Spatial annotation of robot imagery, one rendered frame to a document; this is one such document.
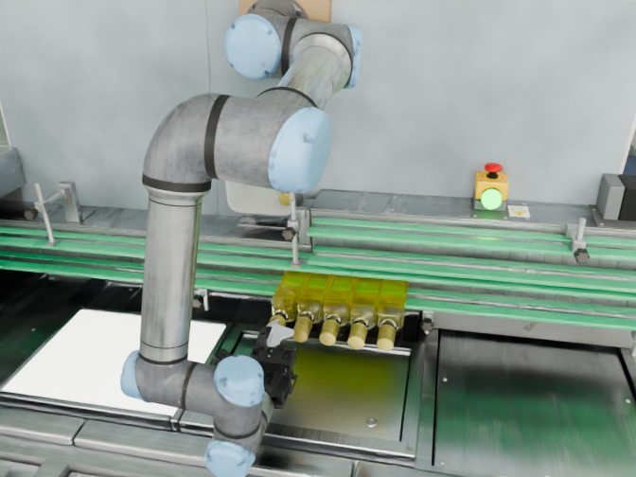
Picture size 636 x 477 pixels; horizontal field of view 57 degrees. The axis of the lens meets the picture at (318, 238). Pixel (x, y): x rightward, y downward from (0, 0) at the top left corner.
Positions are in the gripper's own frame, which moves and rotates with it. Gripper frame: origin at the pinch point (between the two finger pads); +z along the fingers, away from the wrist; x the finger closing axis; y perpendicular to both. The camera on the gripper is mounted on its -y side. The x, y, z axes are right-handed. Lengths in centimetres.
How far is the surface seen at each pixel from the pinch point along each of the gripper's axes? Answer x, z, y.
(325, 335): 1.1, -0.9, 11.1
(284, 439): -12.4, -16.7, 6.0
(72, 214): 9, 29, -63
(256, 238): 6.3, 28.0, -12.2
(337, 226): 13.6, 23.4, 9.4
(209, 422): -11.7, -15.8, -9.5
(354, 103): 38, 40, 11
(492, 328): -13, 27, 47
